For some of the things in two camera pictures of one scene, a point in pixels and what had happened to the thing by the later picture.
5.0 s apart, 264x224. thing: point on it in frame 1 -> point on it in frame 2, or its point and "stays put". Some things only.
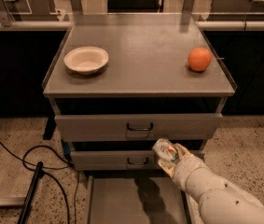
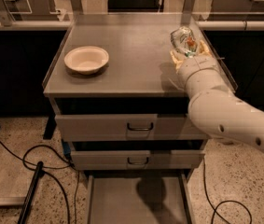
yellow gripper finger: [183, 152] -> [203, 49]
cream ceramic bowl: [86, 60] stays put
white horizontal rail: [232, 25] stays put
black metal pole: [25, 212] stays put
